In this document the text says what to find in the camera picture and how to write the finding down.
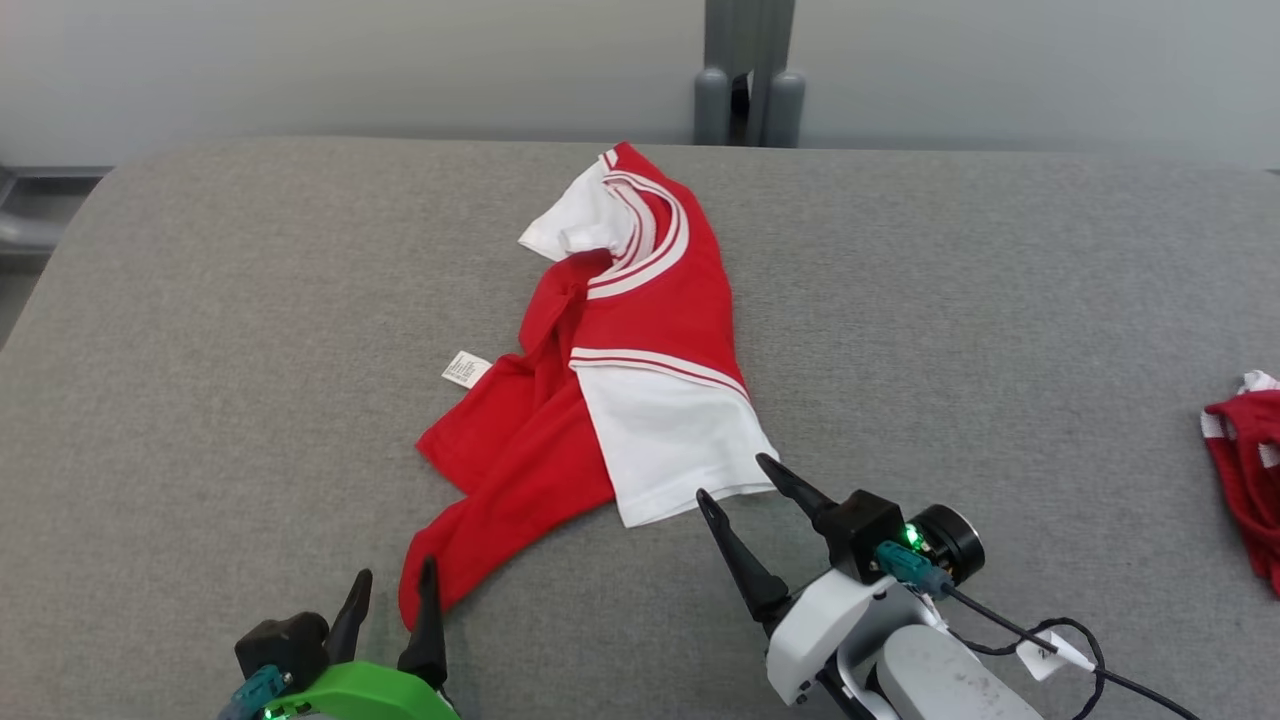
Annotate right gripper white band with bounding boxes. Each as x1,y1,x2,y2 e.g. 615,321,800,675
696,453,986,720

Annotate arm cable teal plug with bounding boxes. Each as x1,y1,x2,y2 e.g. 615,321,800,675
218,665,293,720
875,541,1201,720

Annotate right arm cable teal plug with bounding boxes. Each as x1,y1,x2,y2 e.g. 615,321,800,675
875,541,1201,720

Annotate red shorts with white trim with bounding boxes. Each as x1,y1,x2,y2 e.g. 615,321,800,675
1200,370,1280,599

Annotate left arm cable teal plug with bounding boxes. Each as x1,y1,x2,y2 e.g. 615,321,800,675
218,665,293,720

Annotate grey fabric sofa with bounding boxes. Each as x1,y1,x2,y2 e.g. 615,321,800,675
0,137,1280,720

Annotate grey metal post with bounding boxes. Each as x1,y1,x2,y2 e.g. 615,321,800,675
694,0,807,149

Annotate red Bulls basketball jersey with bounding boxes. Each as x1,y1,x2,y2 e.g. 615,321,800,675
398,141,781,631

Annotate white cable label tag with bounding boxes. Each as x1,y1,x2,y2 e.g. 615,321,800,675
1016,630,1096,683

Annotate grey metal frame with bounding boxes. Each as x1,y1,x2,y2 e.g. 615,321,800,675
0,165,109,256

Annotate thin black looped cable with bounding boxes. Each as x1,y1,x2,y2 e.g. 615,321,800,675
960,617,1106,720

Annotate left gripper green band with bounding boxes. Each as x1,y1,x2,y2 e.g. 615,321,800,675
262,556,461,720

